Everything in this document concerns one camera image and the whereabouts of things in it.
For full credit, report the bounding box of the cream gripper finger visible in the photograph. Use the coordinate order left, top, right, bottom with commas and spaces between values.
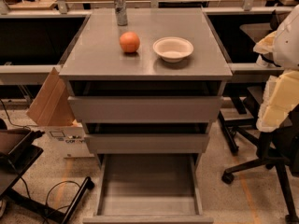
256, 70, 299, 133
253, 31, 277, 54

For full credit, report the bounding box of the orange fruit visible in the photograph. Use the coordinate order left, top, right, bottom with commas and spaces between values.
120, 32, 140, 53

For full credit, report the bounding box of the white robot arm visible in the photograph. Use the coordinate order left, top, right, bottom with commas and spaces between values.
256, 6, 299, 133

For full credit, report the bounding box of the grey drawer cabinet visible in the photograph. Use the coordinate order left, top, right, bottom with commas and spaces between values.
58, 7, 234, 170

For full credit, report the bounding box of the grey top drawer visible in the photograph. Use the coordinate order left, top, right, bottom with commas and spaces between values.
68, 96, 222, 123

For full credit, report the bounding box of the grey open bottom drawer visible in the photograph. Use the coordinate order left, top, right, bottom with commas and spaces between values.
83, 154, 213, 224

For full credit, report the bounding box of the grey middle drawer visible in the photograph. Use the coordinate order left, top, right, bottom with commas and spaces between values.
85, 133, 209, 154

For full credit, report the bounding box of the black office chair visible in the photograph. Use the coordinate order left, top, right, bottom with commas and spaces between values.
218, 85, 299, 224

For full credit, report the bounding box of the white paper bowl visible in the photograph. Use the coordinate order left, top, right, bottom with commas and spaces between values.
152, 37, 193, 63

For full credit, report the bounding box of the silver drink can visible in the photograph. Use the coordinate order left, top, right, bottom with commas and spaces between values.
114, 0, 128, 26

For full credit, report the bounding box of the brown cardboard box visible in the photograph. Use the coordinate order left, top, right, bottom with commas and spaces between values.
26, 68, 93, 158

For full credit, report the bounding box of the black stand with base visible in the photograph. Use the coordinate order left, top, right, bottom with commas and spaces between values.
0, 119, 95, 224

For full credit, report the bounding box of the black floor cable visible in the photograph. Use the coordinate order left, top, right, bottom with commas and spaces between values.
41, 180, 82, 224

